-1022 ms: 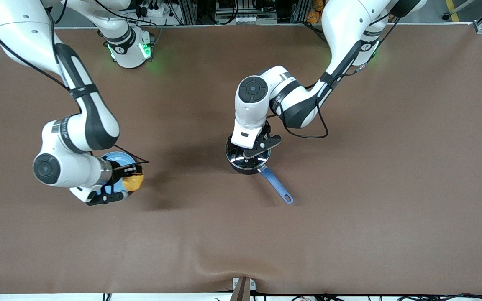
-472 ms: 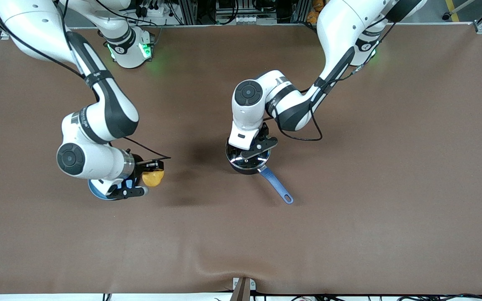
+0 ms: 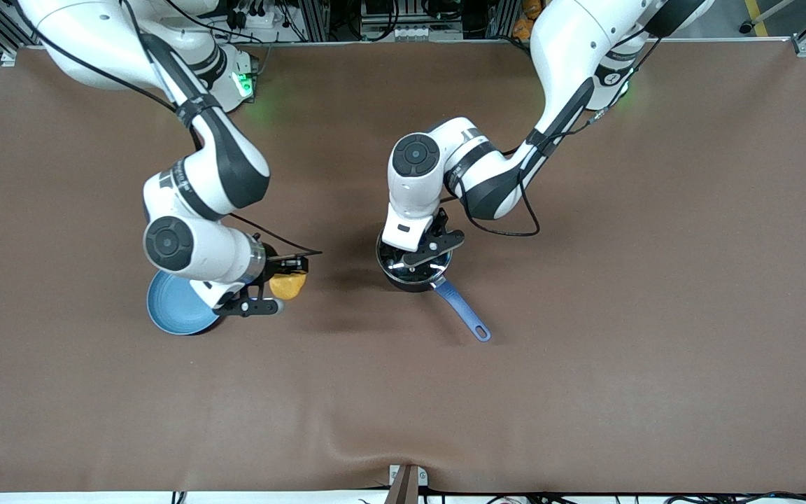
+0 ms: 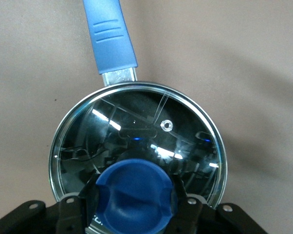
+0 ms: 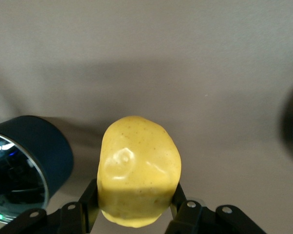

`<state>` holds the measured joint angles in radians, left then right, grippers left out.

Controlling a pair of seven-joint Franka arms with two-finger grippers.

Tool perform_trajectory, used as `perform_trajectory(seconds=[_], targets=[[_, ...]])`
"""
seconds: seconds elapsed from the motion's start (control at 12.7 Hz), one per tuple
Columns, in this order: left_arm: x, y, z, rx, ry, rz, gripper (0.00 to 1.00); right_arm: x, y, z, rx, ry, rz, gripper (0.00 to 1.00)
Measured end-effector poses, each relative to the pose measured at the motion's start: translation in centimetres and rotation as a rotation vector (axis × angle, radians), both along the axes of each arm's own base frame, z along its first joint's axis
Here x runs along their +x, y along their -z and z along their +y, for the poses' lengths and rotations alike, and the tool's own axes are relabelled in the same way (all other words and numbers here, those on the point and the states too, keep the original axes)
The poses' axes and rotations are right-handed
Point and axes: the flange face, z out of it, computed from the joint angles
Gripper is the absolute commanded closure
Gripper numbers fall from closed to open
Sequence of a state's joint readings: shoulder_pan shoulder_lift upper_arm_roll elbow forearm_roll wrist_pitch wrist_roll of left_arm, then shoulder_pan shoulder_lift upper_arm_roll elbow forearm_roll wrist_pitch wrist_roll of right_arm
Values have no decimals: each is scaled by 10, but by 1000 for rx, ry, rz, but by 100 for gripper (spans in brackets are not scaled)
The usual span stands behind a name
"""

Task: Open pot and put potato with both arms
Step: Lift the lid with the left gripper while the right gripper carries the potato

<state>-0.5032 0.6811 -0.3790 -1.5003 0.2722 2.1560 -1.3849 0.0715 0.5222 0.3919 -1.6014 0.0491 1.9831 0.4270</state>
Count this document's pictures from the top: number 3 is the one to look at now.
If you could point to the yellow potato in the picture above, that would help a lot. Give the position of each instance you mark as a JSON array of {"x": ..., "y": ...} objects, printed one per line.
[{"x": 287, "y": 287}]

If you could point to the pile of orange toy food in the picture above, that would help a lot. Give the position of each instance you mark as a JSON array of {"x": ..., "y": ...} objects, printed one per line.
[{"x": 525, "y": 14}]

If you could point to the white power strip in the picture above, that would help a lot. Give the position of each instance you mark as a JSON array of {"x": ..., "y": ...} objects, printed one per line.
[{"x": 263, "y": 17}]

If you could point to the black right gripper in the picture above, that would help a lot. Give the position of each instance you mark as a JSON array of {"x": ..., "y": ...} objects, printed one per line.
[{"x": 272, "y": 261}]

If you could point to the metal table corner bracket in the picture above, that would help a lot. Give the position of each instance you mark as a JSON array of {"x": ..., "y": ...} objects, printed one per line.
[
  {"x": 804, "y": 46},
  {"x": 8, "y": 57}
]

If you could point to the aluminium frame post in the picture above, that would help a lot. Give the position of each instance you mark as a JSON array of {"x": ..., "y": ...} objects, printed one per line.
[{"x": 317, "y": 19}]

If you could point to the white multi-socket strip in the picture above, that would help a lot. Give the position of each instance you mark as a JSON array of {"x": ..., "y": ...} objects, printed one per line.
[{"x": 403, "y": 32}]

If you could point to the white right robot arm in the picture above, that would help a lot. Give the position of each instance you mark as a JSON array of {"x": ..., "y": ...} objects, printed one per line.
[{"x": 200, "y": 252}]

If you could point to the blue round plate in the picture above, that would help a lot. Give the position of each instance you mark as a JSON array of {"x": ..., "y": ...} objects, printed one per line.
[{"x": 172, "y": 308}]

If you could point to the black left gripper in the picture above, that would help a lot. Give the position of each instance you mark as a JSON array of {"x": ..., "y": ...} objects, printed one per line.
[{"x": 436, "y": 229}]

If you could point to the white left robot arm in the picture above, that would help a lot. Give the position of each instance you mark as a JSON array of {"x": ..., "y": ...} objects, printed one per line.
[{"x": 571, "y": 42}]

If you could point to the glass lid with blue knob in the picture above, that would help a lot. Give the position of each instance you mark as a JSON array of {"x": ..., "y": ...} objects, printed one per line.
[{"x": 439, "y": 267}]

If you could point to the brown table mat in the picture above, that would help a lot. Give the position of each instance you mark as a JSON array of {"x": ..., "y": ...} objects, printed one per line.
[{"x": 585, "y": 385}]

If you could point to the metal table edge bracket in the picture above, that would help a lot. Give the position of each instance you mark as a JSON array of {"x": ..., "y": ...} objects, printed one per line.
[{"x": 406, "y": 486}]

